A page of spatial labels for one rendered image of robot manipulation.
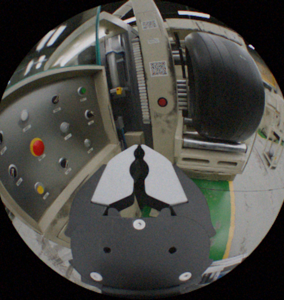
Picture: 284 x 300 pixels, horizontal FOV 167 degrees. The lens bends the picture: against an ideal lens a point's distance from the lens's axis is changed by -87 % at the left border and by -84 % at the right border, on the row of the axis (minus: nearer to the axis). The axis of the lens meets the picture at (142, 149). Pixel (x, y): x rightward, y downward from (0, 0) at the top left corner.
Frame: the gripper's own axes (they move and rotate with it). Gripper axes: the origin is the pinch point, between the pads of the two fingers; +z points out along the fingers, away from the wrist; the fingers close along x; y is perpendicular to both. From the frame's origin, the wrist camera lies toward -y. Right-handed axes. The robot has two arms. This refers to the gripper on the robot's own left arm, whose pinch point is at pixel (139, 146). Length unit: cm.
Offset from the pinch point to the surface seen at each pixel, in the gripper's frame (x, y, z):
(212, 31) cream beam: 48, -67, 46
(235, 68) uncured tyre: 24.0, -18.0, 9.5
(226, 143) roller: 36.8, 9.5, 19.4
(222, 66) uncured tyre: 20.2, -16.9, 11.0
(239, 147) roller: 43.9, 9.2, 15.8
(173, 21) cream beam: 22, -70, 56
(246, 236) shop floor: 117, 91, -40
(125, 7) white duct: -16, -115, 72
